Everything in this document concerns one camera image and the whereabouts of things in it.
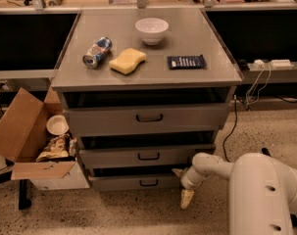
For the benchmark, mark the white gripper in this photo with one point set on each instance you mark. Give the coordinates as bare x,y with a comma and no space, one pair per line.
186,181

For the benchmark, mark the grey bottom drawer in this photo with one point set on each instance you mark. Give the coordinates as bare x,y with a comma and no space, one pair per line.
135,182

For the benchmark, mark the grey drawer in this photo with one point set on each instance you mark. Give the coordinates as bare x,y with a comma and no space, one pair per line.
146,120
142,156
135,182

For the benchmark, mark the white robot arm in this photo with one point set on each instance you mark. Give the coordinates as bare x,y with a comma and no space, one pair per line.
262,191

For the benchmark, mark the grey middle drawer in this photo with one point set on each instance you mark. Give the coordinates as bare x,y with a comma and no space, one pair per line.
142,156

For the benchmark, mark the grey top drawer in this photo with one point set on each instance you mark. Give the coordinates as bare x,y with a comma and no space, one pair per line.
146,120

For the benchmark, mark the grey drawer cabinet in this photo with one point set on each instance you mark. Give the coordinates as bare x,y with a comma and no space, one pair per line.
153,83

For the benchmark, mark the dark blue snack packet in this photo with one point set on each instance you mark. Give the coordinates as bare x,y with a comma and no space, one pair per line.
186,62

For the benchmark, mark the crumpled snack bag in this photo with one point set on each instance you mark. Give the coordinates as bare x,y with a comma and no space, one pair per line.
60,148

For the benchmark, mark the yellow sponge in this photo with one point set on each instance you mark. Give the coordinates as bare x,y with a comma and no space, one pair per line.
127,61

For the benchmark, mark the white bowl in box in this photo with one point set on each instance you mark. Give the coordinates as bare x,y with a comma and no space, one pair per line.
57,125

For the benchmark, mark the white plug adapter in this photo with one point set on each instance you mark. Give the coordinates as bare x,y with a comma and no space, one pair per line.
258,63

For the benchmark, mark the white power strip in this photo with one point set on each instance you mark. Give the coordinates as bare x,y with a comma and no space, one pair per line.
281,65

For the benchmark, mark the brown cardboard box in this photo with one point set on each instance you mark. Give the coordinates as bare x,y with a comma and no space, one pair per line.
23,134

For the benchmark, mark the white bowl on cabinet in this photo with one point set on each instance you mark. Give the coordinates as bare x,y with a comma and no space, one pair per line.
151,30

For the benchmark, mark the blue crushed soda can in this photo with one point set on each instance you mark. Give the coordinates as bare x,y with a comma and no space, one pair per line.
97,52

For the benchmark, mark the black stand leg left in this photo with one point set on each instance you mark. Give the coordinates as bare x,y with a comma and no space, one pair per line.
5,176

